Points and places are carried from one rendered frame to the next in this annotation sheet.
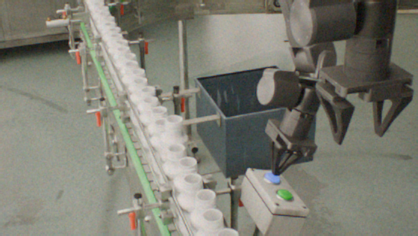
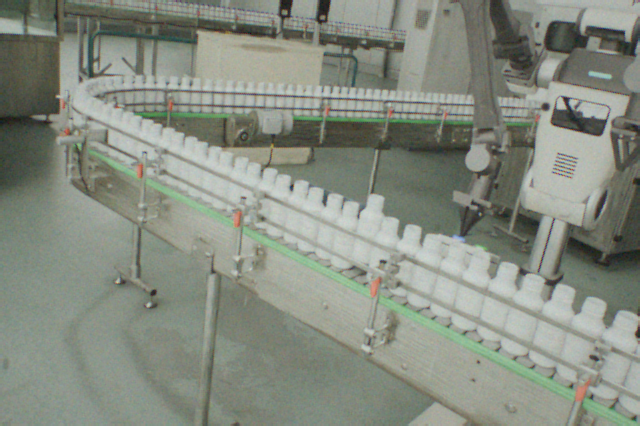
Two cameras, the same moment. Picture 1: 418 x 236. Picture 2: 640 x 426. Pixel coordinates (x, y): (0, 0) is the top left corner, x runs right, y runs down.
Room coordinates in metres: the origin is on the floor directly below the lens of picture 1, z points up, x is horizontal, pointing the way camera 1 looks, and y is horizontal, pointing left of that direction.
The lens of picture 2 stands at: (0.12, 0.92, 1.61)
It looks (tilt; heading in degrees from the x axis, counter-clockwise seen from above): 20 degrees down; 322
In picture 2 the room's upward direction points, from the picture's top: 9 degrees clockwise
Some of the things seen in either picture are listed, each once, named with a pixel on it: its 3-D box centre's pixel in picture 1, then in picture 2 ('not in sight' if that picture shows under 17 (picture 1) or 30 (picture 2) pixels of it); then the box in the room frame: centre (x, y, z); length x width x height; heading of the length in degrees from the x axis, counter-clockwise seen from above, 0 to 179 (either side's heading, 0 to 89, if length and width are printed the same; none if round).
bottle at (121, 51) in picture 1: (125, 74); (224, 180); (1.60, 0.13, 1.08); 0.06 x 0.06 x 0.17
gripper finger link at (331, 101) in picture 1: (349, 110); (628, 146); (0.67, -0.24, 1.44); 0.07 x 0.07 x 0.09; 14
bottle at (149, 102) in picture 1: (152, 128); (312, 219); (1.26, 0.05, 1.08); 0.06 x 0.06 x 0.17
